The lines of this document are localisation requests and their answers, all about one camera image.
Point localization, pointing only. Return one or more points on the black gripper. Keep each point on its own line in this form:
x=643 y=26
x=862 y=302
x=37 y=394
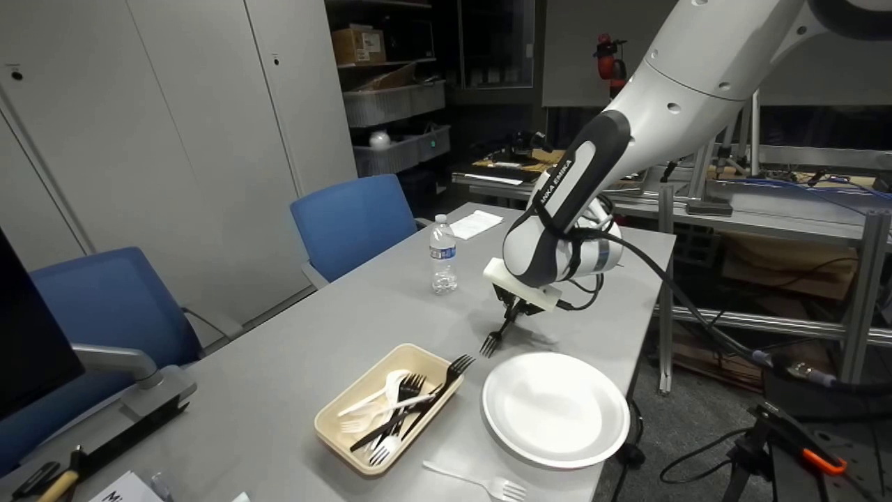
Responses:
x=518 y=306

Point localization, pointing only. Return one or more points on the black plastic fork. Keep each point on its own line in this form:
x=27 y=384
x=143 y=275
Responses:
x=492 y=341
x=390 y=422
x=434 y=394

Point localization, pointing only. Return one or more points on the white plastic fork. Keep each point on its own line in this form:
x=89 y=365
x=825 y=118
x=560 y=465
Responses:
x=380 y=455
x=365 y=406
x=475 y=482

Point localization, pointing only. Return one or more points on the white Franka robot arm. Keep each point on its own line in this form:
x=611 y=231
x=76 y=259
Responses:
x=687 y=84

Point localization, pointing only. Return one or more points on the white foam plate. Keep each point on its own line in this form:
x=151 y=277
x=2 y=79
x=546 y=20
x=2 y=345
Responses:
x=554 y=408

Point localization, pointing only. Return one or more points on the clear plastic water bottle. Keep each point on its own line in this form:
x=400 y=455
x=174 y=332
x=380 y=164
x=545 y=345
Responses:
x=444 y=261

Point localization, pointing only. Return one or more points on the white paper sheet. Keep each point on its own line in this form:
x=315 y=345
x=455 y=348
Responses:
x=475 y=224

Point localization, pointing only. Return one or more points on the blue office chair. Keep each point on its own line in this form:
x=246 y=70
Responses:
x=352 y=224
x=100 y=309

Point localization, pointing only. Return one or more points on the beige cutlery tray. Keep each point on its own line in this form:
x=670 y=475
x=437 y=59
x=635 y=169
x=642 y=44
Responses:
x=345 y=437

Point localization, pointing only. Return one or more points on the grey storage bin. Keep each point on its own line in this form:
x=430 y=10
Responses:
x=393 y=102
x=405 y=151

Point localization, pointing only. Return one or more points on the black tripod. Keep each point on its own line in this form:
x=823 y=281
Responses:
x=748 y=461

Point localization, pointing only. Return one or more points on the red fire extinguisher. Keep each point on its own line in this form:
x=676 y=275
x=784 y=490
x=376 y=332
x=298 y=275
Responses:
x=611 y=59

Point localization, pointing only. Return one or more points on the brown cardboard box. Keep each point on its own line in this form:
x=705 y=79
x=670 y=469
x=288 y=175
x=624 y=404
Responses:
x=356 y=47

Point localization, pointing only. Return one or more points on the orange and black clamp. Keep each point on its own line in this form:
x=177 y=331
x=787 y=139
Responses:
x=802 y=455

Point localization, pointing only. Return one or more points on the grey monitor stand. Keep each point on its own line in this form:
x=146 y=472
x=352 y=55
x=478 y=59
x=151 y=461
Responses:
x=139 y=379

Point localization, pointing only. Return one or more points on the black flat base bar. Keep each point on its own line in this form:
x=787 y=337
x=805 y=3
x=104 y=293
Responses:
x=119 y=437

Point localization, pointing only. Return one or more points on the small white printed box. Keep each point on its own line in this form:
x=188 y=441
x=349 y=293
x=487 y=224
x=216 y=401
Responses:
x=126 y=490

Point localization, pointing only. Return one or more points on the black monitor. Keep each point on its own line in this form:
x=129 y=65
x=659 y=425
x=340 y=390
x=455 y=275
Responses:
x=32 y=337

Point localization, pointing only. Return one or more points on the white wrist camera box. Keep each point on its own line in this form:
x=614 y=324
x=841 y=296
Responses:
x=518 y=284

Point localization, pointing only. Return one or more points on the metal frame workbench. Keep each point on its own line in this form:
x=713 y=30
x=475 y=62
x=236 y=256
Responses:
x=868 y=281

